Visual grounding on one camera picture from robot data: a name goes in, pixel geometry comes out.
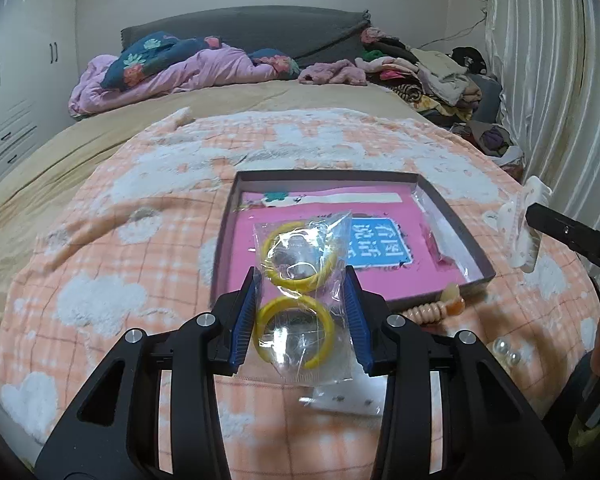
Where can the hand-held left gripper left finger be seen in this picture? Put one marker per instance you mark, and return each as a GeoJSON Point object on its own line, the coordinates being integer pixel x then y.
{"type": "Point", "coordinates": [245, 320]}

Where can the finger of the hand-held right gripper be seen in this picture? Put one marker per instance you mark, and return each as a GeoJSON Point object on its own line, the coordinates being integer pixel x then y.
{"type": "Point", "coordinates": [565, 230]}

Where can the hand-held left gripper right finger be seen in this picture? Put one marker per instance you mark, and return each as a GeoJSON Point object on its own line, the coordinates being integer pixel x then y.
{"type": "Point", "coordinates": [357, 320]}

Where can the white hair claw clip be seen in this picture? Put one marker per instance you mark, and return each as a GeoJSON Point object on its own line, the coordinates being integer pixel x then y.
{"type": "Point", "coordinates": [517, 220]}

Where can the clear bag of yellow hoop earrings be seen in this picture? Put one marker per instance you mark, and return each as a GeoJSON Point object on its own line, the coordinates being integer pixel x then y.
{"type": "Point", "coordinates": [292, 340]}

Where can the white stud earring card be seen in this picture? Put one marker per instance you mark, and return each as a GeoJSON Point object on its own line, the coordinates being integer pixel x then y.
{"type": "Point", "coordinates": [350, 402]}

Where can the grey shallow cardboard box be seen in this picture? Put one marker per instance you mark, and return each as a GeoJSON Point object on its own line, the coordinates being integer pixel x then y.
{"type": "Point", "coordinates": [330, 176]}

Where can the pink card with blue label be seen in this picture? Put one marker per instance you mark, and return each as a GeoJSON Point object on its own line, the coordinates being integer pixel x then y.
{"type": "Point", "coordinates": [415, 280]}

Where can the dark purple clothes heap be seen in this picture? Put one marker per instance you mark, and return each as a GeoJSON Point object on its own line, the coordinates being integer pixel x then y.
{"type": "Point", "coordinates": [492, 140]}

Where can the empty clear plastic bag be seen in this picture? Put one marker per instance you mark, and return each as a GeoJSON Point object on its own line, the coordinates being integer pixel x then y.
{"type": "Point", "coordinates": [445, 235]}

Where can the peach checked cloud blanket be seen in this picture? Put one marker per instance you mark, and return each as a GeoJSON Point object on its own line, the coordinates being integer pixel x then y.
{"type": "Point", "coordinates": [129, 260]}

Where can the clear bag of pearl earrings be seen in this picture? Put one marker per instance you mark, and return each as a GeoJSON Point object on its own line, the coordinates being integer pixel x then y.
{"type": "Point", "coordinates": [502, 347]}

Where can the white pleated curtain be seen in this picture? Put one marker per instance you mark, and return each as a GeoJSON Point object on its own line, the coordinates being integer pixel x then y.
{"type": "Point", "coordinates": [545, 85]}

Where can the black garment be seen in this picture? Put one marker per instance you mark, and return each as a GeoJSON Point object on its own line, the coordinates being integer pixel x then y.
{"type": "Point", "coordinates": [470, 59]}

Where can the pile of folded clothes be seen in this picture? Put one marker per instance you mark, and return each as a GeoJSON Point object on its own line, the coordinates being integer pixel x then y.
{"type": "Point", "coordinates": [430, 80]}

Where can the pink fluffy garment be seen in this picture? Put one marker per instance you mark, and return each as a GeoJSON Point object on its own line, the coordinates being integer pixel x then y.
{"type": "Point", "coordinates": [330, 74]}

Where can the tan bedsheet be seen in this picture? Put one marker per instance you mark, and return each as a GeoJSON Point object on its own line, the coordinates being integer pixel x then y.
{"type": "Point", "coordinates": [54, 160]}

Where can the purple quilt with floral side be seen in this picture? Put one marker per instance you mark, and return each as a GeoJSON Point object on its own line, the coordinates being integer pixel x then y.
{"type": "Point", "coordinates": [199, 70]}

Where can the grey bed headboard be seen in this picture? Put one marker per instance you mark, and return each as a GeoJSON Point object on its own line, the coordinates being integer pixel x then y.
{"type": "Point", "coordinates": [260, 25]}

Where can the white wardrobe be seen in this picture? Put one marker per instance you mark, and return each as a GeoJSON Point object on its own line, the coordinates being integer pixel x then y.
{"type": "Point", "coordinates": [19, 85]}

